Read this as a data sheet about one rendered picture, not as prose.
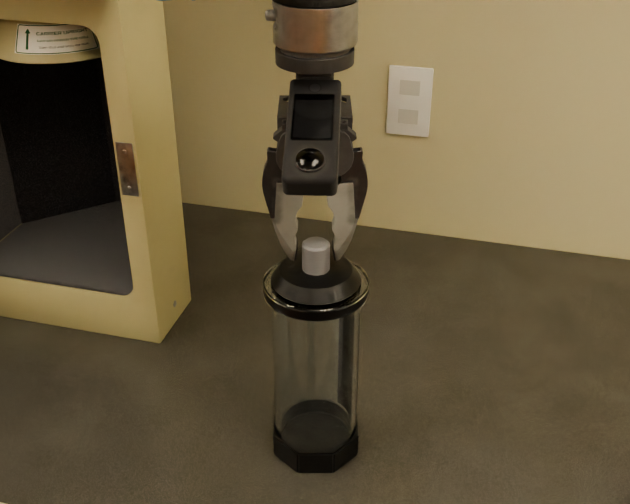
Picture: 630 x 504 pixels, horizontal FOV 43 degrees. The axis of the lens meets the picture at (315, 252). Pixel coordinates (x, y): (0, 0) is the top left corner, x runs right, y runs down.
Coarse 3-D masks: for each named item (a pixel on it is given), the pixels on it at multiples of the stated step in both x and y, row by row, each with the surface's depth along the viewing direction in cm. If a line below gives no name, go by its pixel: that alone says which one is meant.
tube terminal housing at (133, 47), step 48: (0, 0) 89; (48, 0) 88; (96, 0) 86; (144, 0) 92; (144, 48) 93; (144, 96) 95; (144, 144) 96; (144, 192) 98; (144, 240) 101; (0, 288) 112; (48, 288) 110; (144, 288) 105; (144, 336) 109
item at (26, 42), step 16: (0, 32) 95; (16, 32) 94; (32, 32) 93; (48, 32) 93; (64, 32) 94; (80, 32) 94; (0, 48) 95; (16, 48) 94; (32, 48) 94; (48, 48) 94; (64, 48) 94; (80, 48) 95; (96, 48) 96
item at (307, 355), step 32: (288, 320) 80; (320, 320) 77; (352, 320) 81; (288, 352) 82; (320, 352) 80; (352, 352) 83; (288, 384) 84; (320, 384) 83; (352, 384) 85; (288, 416) 86; (320, 416) 85; (352, 416) 88; (320, 448) 87
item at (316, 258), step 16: (304, 240) 80; (320, 240) 80; (304, 256) 79; (320, 256) 78; (288, 272) 80; (304, 272) 80; (320, 272) 79; (336, 272) 80; (352, 272) 80; (288, 288) 78; (304, 288) 78; (320, 288) 78; (336, 288) 78; (352, 288) 79; (320, 304) 78
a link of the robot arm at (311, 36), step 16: (272, 0) 69; (272, 16) 70; (288, 16) 67; (304, 16) 66; (320, 16) 66; (336, 16) 67; (352, 16) 68; (288, 32) 68; (304, 32) 67; (320, 32) 67; (336, 32) 67; (352, 32) 69; (288, 48) 69; (304, 48) 68; (320, 48) 68; (336, 48) 68
